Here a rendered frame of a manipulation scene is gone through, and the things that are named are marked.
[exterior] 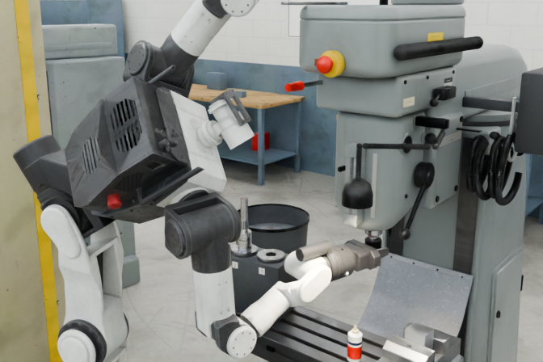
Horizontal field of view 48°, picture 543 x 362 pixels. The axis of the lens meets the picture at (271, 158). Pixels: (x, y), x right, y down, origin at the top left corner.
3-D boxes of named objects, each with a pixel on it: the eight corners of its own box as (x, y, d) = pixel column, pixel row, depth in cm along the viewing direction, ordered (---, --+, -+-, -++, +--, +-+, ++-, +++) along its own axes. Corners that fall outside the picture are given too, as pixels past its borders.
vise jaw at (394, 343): (423, 373, 156) (424, 359, 155) (381, 355, 164) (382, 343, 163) (434, 364, 161) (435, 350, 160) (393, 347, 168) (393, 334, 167)
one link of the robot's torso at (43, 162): (0, 161, 155) (46, 128, 148) (33, 149, 167) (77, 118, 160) (58, 254, 157) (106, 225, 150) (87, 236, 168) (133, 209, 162)
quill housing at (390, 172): (392, 241, 154) (398, 116, 146) (324, 223, 167) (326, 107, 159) (425, 220, 169) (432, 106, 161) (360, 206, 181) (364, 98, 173)
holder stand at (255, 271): (278, 322, 195) (278, 264, 190) (220, 306, 205) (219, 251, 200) (295, 306, 205) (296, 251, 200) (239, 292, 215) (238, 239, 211)
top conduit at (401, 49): (406, 61, 131) (407, 44, 131) (389, 60, 134) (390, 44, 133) (483, 49, 165) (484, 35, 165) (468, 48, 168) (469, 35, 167)
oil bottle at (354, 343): (356, 365, 172) (357, 330, 169) (344, 359, 175) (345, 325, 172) (364, 359, 175) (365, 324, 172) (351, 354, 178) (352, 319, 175)
